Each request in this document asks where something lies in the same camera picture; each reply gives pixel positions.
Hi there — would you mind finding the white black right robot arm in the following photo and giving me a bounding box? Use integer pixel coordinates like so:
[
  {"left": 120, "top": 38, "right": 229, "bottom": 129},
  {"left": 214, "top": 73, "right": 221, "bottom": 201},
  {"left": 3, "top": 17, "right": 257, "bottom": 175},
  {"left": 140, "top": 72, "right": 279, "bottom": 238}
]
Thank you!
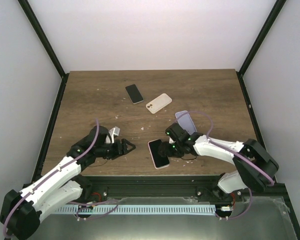
[{"left": 151, "top": 122, "right": 279, "bottom": 202}]

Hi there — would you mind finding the black front frame rail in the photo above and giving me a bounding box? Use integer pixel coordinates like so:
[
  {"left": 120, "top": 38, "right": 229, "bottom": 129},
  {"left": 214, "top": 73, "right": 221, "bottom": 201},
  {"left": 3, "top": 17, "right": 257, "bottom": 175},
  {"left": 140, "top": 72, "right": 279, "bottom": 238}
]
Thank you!
[{"left": 22, "top": 174, "right": 288, "bottom": 203}]

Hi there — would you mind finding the black left side rail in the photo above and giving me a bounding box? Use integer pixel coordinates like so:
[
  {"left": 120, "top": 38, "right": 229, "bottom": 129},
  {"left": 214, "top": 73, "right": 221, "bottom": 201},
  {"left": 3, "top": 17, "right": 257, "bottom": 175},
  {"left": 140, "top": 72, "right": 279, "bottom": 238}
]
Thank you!
[{"left": 31, "top": 73, "right": 70, "bottom": 182}]

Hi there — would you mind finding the black frame post left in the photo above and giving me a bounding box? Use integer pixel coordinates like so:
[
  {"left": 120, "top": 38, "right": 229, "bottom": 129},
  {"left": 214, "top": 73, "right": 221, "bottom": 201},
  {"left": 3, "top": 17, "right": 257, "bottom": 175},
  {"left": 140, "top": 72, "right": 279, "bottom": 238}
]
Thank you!
[{"left": 18, "top": 0, "right": 66, "bottom": 79}]

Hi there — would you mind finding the lilac phone case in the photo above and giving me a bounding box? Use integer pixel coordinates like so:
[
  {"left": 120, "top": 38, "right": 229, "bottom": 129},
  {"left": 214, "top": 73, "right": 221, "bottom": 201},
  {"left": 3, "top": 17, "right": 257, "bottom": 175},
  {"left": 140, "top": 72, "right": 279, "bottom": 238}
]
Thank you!
[{"left": 175, "top": 110, "right": 197, "bottom": 135}]

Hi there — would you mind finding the light blue slotted cable duct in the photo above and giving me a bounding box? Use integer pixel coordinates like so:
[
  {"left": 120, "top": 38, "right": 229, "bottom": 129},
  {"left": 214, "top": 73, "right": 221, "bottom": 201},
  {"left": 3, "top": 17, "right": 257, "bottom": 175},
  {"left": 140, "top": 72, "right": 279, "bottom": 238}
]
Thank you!
[{"left": 54, "top": 204, "right": 216, "bottom": 216}]

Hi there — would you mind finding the black frame post right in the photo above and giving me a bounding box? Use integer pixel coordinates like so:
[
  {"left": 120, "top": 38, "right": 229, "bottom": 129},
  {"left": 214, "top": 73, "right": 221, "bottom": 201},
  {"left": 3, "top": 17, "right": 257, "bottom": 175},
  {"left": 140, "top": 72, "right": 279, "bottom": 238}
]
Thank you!
[{"left": 238, "top": 0, "right": 287, "bottom": 76}]

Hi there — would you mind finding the black frame post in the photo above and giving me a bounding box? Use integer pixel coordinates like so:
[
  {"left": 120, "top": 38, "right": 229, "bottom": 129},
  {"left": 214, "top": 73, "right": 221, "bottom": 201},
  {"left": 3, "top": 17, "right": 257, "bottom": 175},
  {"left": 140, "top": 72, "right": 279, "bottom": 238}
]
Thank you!
[
  {"left": 18, "top": 0, "right": 66, "bottom": 79},
  {"left": 238, "top": 0, "right": 287, "bottom": 76}
]

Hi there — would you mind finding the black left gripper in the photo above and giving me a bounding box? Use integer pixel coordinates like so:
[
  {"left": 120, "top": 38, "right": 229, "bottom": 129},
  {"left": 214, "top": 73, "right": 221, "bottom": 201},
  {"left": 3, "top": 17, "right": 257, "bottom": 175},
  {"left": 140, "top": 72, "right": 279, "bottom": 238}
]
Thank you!
[{"left": 96, "top": 139, "right": 136, "bottom": 161}]

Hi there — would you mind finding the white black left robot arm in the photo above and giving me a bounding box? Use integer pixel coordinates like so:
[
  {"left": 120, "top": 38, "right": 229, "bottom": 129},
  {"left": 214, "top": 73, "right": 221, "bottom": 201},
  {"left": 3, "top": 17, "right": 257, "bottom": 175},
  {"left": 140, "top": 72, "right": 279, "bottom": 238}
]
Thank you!
[{"left": 0, "top": 124, "right": 136, "bottom": 240}]

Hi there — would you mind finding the cream phone case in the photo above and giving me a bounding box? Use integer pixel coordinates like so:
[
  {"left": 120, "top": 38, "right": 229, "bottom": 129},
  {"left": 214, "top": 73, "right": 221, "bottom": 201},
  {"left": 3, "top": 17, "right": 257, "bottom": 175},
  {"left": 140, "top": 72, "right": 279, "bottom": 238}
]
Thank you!
[{"left": 145, "top": 93, "right": 172, "bottom": 114}]

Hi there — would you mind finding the black right side rail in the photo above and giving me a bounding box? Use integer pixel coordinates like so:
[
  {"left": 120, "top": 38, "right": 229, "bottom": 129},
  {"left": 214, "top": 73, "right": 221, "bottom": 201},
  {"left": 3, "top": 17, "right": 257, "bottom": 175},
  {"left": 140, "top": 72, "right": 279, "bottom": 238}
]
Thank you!
[{"left": 236, "top": 71, "right": 277, "bottom": 185}]

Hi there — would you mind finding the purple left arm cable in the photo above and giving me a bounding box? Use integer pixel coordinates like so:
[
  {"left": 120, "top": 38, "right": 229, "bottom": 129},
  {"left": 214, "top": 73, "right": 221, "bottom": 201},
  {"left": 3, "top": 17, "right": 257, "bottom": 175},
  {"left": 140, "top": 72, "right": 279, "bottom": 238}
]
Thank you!
[{"left": 2, "top": 118, "right": 121, "bottom": 238}]

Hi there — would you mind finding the silver-edged black smartphone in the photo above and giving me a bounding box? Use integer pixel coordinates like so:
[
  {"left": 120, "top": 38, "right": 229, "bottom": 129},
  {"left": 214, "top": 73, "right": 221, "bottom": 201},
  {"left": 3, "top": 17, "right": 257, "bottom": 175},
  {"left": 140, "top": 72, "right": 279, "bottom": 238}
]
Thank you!
[{"left": 125, "top": 84, "right": 144, "bottom": 104}]

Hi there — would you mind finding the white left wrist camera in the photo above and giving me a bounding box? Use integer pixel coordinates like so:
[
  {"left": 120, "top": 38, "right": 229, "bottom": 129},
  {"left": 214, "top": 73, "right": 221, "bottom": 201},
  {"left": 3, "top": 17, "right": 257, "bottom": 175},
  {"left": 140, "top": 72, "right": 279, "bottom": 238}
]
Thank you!
[{"left": 106, "top": 126, "right": 120, "bottom": 144}]

